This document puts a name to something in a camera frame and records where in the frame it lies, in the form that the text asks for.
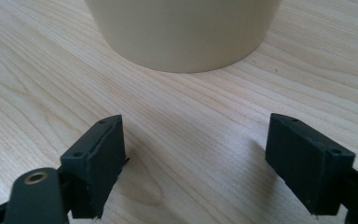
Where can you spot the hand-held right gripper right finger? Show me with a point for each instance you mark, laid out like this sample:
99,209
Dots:
307,168

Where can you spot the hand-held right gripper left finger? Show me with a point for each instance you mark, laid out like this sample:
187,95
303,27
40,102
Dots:
96,161

